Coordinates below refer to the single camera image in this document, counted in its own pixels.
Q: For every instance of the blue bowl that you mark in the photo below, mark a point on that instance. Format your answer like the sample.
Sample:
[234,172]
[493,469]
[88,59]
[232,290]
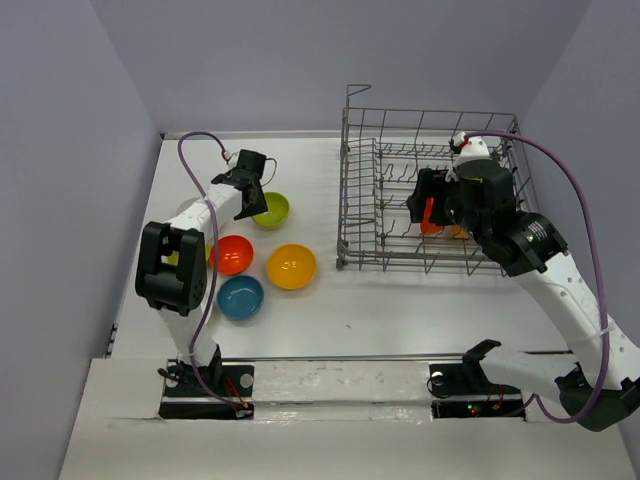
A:
[240,297]

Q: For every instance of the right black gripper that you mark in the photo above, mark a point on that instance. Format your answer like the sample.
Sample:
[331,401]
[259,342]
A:
[431,182]

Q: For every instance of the green bowl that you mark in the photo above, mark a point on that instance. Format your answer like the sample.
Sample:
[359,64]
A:
[278,209]
[174,257]

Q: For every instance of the orange bowl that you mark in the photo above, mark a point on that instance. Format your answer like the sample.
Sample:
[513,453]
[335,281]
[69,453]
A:
[234,255]
[434,219]

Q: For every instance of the grey wire dish rack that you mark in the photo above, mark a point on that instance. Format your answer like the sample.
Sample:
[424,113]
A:
[393,192]

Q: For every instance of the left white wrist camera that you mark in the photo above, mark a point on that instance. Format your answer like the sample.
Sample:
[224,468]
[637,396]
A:
[231,159]

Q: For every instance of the large yellow bowl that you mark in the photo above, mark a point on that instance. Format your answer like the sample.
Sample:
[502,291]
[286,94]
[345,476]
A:
[291,266]

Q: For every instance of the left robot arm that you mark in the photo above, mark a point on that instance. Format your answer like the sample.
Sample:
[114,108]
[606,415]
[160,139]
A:
[172,269]

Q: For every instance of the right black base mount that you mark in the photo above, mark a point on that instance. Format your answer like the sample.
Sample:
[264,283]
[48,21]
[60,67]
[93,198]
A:
[460,390]

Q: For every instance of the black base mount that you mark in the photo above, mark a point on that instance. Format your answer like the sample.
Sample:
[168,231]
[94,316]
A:
[460,390]
[184,398]

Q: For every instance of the small yellow bowl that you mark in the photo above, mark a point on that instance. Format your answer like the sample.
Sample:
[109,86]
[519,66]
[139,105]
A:
[458,233]

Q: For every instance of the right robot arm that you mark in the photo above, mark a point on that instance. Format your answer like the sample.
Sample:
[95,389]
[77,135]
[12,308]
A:
[601,387]

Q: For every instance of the white orange-bottom bowl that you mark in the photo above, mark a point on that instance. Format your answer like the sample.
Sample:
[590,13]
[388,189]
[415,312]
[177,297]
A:
[185,205]

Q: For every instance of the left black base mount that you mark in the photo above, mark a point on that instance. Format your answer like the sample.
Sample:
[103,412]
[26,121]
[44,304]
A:
[184,398]

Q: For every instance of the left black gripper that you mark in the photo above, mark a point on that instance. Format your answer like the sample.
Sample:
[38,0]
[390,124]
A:
[260,205]

